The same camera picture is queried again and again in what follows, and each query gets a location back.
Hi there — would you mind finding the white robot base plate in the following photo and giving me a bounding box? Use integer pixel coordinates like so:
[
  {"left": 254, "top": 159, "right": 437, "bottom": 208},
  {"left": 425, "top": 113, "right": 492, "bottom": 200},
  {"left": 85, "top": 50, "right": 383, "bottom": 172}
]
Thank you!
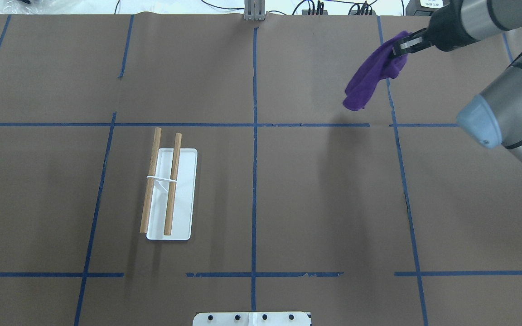
[{"left": 192, "top": 311, "right": 313, "bottom": 326}]

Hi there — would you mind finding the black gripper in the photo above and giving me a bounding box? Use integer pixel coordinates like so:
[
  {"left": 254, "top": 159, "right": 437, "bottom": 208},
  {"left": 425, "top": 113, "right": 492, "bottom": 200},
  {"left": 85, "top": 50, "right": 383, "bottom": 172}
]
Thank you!
[{"left": 390, "top": 28, "right": 433, "bottom": 58}]

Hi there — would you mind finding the black box with label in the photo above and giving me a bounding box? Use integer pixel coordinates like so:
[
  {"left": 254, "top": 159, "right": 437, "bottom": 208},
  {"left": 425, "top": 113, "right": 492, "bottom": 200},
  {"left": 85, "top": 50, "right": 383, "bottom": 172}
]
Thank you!
[{"left": 405, "top": 0, "right": 450, "bottom": 16}]

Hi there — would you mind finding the purple towel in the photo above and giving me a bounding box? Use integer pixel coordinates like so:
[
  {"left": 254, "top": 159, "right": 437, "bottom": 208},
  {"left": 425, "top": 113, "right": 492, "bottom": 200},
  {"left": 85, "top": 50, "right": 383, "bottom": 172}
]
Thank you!
[{"left": 343, "top": 31, "right": 410, "bottom": 111}]

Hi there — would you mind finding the grey aluminium frame post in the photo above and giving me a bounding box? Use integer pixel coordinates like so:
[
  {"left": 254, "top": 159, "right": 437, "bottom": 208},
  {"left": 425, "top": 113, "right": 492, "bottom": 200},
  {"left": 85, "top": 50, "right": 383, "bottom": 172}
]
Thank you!
[{"left": 244, "top": 0, "right": 266, "bottom": 21}]

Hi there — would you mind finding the black usb hub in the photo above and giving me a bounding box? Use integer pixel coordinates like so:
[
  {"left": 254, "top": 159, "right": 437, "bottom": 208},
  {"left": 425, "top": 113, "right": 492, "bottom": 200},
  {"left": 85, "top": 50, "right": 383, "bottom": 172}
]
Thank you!
[
  {"left": 348, "top": 0, "right": 377, "bottom": 16},
  {"left": 295, "top": 0, "right": 325, "bottom": 16}
]

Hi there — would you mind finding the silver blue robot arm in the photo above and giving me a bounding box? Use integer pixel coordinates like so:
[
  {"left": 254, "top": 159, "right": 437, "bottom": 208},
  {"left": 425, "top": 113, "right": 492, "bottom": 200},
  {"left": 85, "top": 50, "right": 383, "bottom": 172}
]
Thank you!
[{"left": 390, "top": 0, "right": 522, "bottom": 163}]

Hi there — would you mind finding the white wooden towel rack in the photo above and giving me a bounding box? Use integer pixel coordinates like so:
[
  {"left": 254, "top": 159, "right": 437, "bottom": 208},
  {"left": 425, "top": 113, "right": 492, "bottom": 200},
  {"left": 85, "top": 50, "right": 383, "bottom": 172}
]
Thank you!
[{"left": 140, "top": 127, "right": 198, "bottom": 241}]

